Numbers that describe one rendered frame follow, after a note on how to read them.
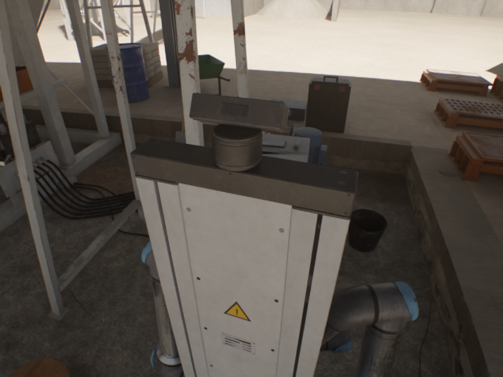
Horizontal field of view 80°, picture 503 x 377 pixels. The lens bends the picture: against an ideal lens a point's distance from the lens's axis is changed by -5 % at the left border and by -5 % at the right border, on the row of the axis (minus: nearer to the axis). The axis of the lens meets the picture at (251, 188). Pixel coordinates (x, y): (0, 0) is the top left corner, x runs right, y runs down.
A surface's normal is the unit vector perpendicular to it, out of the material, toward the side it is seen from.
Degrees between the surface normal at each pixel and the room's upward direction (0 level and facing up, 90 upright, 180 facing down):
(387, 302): 35
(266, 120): 61
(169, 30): 90
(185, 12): 80
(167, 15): 90
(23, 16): 90
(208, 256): 90
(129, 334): 0
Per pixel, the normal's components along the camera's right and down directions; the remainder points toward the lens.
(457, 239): 0.00, -0.84
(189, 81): -0.25, 0.38
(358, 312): -0.38, 0.02
